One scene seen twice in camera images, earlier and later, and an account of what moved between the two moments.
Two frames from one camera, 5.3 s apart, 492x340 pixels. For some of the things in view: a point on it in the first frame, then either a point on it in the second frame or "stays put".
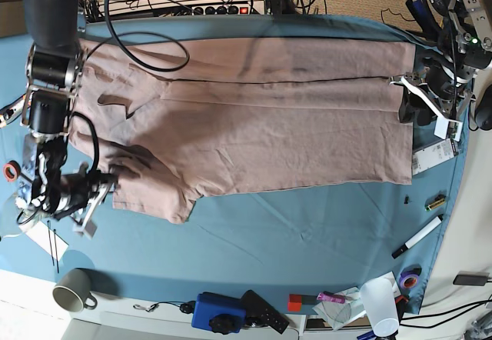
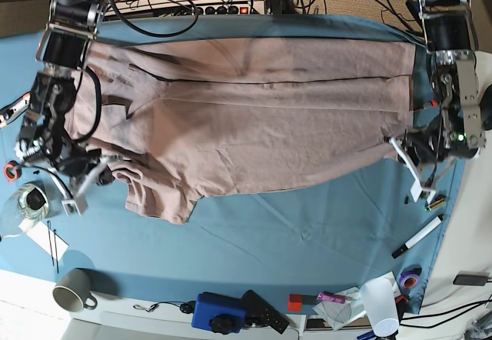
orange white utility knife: [11, 111] stays put
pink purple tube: [324, 296] stays put
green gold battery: [440, 200] stays put
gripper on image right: [437, 97] → [426, 158]
